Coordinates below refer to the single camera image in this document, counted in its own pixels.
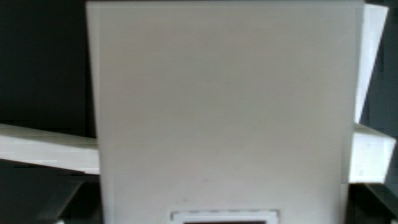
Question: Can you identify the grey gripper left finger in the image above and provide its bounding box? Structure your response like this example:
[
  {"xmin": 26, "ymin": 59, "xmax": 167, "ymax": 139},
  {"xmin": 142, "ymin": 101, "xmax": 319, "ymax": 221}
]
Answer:
[{"xmin": 0, "ymin": 179, "xmax": 87, "ymax": 224}]

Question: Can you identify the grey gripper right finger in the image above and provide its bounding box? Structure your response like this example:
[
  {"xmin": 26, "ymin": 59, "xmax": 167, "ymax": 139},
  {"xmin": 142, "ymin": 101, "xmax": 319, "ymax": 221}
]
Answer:
[{"xmin": 353, "ymin": 184, "xmax": 398, "ymax": 224}]

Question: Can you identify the white cabinet top block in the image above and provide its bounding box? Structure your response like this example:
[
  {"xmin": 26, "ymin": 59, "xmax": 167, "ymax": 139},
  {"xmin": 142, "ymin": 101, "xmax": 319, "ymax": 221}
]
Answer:
[{"xmin": 87, "ymin": 0, "xmax": 364, "ymax": 224}]

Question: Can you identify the white workspace border frame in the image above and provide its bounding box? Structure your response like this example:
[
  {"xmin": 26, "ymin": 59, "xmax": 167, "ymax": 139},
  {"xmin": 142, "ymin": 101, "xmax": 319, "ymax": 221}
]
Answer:
[{"xmin": 0, "ymin": 3, "xmax": 398, "ymax": 184}]

